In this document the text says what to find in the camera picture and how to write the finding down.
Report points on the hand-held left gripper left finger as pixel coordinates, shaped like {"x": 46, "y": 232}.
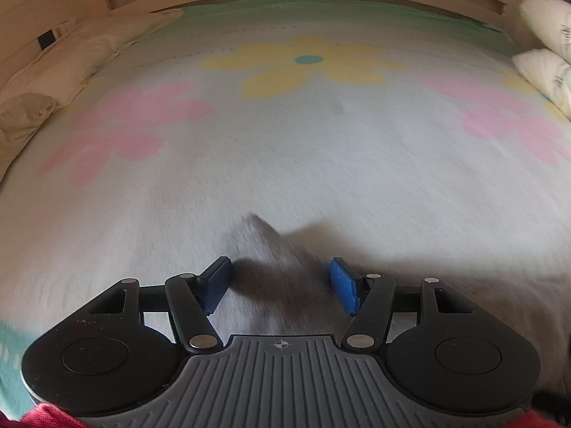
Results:
{"x": 218, "y": 283}

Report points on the grey pants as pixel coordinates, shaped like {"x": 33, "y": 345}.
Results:
{"x": 285, "y": 276}

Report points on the floral blanket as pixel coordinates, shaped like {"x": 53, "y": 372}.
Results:
{"x": 285, "y": 142}

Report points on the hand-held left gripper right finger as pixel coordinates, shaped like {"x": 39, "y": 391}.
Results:
{"x": 343, "y": 285}

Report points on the beige pillow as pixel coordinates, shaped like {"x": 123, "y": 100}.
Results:
{"x": 22, "y": 120}
{"x": 80, "y": 53}

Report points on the white printed pillow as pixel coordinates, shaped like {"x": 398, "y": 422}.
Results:
{"x": 544, "y": 76}
{"x": 551, "y": 18}

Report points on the dark wall socket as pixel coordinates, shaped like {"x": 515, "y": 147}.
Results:
{"x": 48, "y": 39}

